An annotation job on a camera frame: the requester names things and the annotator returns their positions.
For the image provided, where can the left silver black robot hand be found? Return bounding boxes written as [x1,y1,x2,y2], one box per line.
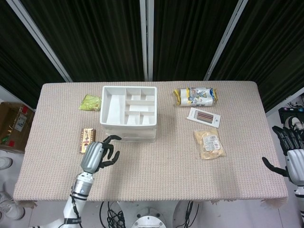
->
[80,134,123,173]

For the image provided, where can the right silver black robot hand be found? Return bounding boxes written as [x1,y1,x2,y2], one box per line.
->
[262,125,304,184]

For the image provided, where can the white plastic bin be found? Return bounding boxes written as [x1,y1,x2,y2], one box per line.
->
[103,136,156,143]
[102,131,157,138]
[101,125,158,133]

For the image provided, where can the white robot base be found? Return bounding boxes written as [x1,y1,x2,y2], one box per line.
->
[116,200,181,228]

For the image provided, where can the white plastic compartment organizer box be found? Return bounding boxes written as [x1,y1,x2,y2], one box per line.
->
[99,85,159,143]

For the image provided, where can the gold chocolate bar box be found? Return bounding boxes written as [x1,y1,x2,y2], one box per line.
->
[78,127,97,154]

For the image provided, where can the black white shoe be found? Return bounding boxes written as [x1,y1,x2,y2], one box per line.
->
[284,115,304,133]

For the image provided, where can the black electronic device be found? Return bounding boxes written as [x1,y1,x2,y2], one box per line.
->
[278,106,304,124]

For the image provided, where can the green snack bag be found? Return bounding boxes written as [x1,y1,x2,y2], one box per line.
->
[78,94,103,112]

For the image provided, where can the beige woven tablecloth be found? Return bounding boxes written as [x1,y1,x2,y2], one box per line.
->
[13,81,289,210]

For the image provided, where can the brown cardboard box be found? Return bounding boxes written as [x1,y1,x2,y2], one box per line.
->
[0,102,36,153]

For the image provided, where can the clear bag of beige snacks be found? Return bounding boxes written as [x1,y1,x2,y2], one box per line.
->
[193,128,227,161]

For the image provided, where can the white pencil box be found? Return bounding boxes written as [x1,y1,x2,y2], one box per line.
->
[187,107,222,129]

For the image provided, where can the black curtain panel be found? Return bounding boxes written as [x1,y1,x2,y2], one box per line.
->
[0,0,67,108]
[20,0,146,83]
[209,0,304,113]
[152,0,238,82]

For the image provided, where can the white roll pack, yellow ends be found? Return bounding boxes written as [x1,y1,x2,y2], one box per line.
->
[172,87,219,108]

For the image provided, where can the black cable bundle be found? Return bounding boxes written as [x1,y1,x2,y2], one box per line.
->
[183,201,200,228]
[99,201,127,228]

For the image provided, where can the grey metal frame pole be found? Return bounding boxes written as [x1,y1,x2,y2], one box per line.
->
[5,0,72,83]
[203,0,249,82]
[139,0,155,82]

